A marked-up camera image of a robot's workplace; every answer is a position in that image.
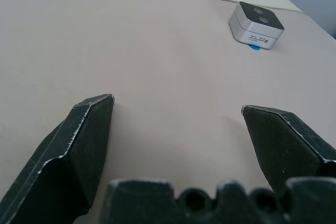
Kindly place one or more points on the blue round sticker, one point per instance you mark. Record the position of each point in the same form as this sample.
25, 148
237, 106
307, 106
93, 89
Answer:
254, 47

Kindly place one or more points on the silver box camera with black face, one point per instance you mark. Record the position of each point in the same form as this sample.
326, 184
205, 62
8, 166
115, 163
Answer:
256, 26

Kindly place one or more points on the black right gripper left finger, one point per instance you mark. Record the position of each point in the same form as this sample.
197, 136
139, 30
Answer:
65, 155

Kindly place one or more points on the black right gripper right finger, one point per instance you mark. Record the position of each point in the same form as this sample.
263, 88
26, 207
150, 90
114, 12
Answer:
283, 145

